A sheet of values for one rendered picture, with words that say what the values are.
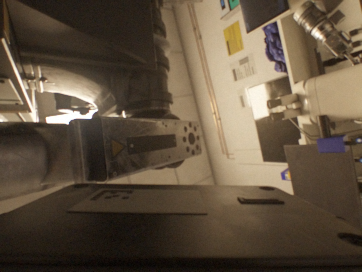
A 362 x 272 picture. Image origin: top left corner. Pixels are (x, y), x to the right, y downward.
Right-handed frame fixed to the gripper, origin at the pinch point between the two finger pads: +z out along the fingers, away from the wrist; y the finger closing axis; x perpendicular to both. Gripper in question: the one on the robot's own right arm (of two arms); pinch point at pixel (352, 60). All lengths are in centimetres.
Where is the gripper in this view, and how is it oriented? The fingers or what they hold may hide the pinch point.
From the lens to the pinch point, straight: 101.7
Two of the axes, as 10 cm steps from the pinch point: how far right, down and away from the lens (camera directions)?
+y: 7.2, -2.2, 6.6
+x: -4.9, 5.1, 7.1
